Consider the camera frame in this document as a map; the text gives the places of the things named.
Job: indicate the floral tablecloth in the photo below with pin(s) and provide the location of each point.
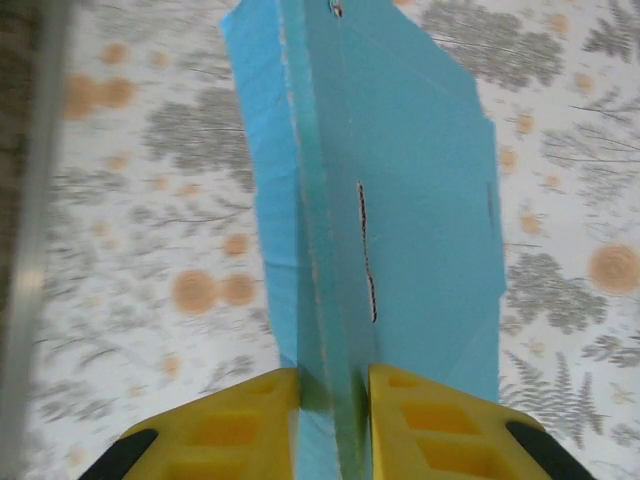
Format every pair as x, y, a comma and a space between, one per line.
150, 225

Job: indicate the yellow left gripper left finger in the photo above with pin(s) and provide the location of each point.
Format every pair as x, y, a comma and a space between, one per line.
235, 430

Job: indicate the blue and white paper box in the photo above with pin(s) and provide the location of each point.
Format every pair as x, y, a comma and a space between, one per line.
400, 150

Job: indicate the aluminium table side rail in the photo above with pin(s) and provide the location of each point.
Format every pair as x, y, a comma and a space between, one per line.
37, 200

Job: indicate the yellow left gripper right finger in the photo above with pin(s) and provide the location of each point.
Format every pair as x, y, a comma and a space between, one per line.
450, 435

